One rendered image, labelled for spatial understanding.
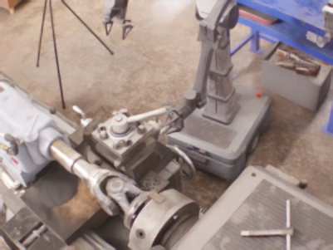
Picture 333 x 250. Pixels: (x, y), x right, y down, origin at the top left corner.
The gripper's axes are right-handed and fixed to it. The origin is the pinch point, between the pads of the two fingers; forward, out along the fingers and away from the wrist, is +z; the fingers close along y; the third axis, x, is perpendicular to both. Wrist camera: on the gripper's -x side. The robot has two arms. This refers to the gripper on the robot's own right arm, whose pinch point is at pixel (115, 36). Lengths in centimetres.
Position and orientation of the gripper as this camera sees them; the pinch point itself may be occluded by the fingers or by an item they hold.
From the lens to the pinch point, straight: 207.5
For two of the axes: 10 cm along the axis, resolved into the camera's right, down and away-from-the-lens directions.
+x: 5.0, -2.3, 8.3
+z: -1.8, 9.2, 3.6
